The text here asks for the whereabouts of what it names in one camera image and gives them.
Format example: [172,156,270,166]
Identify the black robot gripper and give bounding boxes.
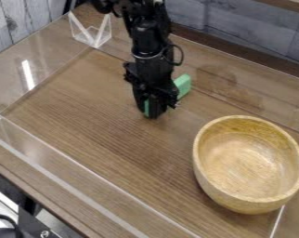
[123,59,173,119]

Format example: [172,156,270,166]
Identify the green rectangular block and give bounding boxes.
[149,74,192,109]

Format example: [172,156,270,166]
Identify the light wooden bowl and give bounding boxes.
[192,115,299,215]

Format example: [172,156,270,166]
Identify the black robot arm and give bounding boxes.
[90,0,184,119]

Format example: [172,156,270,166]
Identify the clear acrylic corner bracket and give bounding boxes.
[67,12,111,49]

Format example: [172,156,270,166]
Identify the clear acrylic enclosure wall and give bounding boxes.
[0,19,299,238]

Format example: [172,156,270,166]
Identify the black metal table bracket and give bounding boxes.
[17,207,58,238]

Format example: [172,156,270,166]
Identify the black cable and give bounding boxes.
[0,213,23,238]

